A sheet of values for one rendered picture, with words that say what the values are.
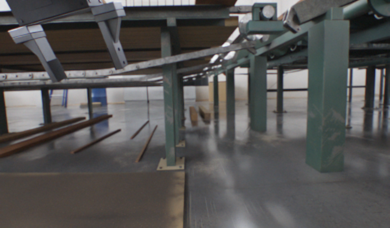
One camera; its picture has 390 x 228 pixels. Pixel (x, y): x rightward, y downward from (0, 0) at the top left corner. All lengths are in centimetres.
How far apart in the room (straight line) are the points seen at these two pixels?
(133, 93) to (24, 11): 633
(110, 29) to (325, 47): 97
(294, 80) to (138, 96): 577
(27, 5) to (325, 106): 111
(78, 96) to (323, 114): 774
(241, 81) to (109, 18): 704
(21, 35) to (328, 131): 116
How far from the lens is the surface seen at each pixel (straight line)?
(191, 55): 98
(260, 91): 198
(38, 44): 44
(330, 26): 115
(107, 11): 35
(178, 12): 99
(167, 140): 109
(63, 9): 37
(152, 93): 654
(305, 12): 114
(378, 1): 147
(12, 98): 958
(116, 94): 751
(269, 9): 91
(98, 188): 101
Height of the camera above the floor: 44
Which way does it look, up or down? 5 degrees down
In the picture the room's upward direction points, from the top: 2 degrees counter-clockwise
